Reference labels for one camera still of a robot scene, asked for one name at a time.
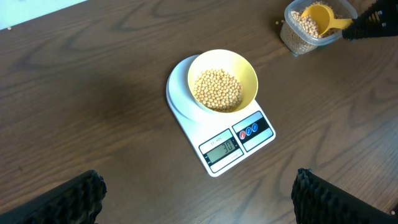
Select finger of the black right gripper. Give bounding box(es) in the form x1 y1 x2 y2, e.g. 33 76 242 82
342 0 397 40

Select pale yellow bowl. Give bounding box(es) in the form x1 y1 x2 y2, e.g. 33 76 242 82
187 49 258 114

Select soybeans pile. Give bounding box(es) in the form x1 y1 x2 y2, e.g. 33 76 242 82
280 1 341 55

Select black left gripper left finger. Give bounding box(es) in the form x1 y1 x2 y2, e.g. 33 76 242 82
1 170 107 224

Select clear plastic container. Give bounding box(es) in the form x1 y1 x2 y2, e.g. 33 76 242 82
280 0 358 55

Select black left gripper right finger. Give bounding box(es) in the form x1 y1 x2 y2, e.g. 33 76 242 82
291 168 397 224

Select soybeans in bowl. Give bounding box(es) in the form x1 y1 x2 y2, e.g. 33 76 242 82
193 69 243 113

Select white digital kitchen scale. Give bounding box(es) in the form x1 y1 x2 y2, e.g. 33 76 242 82
166 55 276 177

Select yellow plastic measuring scoop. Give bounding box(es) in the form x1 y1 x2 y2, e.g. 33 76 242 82
302 4 353 35

